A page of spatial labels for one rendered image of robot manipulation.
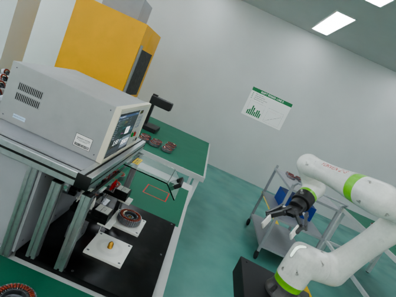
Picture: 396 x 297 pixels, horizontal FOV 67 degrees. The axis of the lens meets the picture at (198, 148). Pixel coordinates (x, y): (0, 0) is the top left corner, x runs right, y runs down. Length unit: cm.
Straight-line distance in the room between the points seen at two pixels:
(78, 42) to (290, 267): 439
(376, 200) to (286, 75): 550
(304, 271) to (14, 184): 109
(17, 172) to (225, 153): 569
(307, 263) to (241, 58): 544
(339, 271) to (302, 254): 18
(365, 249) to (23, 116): 134
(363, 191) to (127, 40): 410
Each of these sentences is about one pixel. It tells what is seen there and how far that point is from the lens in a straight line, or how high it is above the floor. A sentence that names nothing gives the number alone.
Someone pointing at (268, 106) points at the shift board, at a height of 165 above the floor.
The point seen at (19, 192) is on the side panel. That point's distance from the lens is 106.
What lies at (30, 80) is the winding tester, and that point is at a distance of 114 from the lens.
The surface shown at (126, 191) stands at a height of 92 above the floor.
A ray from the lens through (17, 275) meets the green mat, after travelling 113.
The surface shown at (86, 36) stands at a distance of 499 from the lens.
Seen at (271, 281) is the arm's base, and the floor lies 87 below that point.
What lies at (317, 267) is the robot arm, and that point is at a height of 104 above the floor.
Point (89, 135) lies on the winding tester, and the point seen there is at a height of 119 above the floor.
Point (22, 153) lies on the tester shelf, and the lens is 102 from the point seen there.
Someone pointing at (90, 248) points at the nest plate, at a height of 78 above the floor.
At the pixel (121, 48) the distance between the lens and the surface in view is 478.
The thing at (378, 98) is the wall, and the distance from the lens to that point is 714.
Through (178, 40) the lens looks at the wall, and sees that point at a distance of 650.
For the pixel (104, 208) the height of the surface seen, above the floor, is 92.
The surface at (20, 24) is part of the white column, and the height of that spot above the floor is 121.
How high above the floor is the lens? 150
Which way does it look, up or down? 11 degrees down
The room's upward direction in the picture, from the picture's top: 25 degrees clockwise
